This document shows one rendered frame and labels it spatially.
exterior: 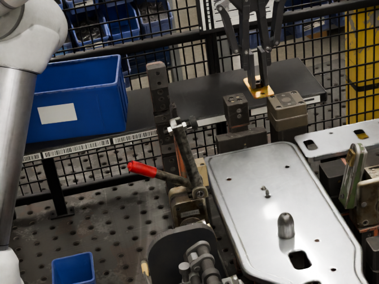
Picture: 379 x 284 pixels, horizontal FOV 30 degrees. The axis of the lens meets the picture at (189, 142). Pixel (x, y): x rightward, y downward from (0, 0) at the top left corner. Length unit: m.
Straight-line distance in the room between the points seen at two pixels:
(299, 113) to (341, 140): 0.12
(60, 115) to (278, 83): 0.56
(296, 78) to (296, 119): 0.20
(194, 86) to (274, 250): 0.66
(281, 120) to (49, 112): 0.54
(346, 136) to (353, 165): 0.25
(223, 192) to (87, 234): 0.57
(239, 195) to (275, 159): 0.15
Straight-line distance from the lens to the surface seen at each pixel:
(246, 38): 1.27
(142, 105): 1.80
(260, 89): 1.32
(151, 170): 1.36
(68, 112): 1.68
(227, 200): 1.46
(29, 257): 1.92
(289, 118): 1.66
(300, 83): 1.81
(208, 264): 1.04
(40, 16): 1.49
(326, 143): 1.62
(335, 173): 1.56
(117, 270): 1.81
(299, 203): 1.44
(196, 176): 1.37
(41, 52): 1.50
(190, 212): 1.40
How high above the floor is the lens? 1.87
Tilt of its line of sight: 31 degrees down
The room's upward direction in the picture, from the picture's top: 8 degrees counter-clockwise
